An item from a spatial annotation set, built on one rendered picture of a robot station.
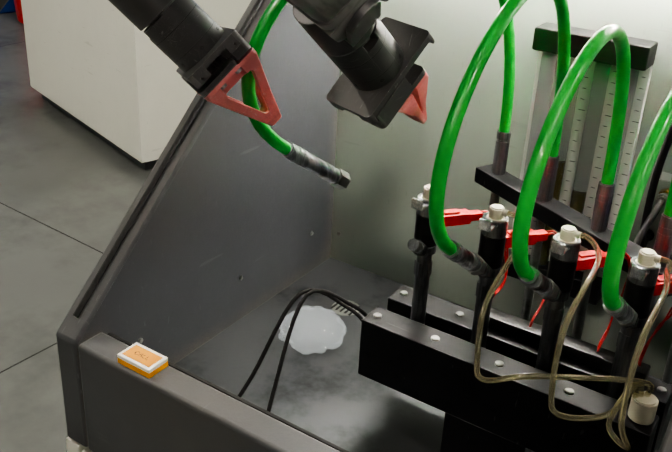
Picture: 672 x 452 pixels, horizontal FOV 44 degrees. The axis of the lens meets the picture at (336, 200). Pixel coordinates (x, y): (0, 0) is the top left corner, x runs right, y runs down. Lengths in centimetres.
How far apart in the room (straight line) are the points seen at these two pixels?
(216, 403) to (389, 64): 40
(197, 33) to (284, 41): 37
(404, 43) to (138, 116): 298
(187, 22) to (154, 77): 290
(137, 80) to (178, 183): 262
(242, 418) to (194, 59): 37
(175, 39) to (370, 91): 19
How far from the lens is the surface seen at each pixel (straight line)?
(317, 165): 92
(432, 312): 103
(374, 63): 77
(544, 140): 72
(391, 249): 136
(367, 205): 135
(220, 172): 113
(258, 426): 89
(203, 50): 82
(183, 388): 95
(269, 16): 84
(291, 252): 133
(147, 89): 371
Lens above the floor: 153
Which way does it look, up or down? 25 degrees down
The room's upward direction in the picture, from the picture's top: 3 degrees clockwise
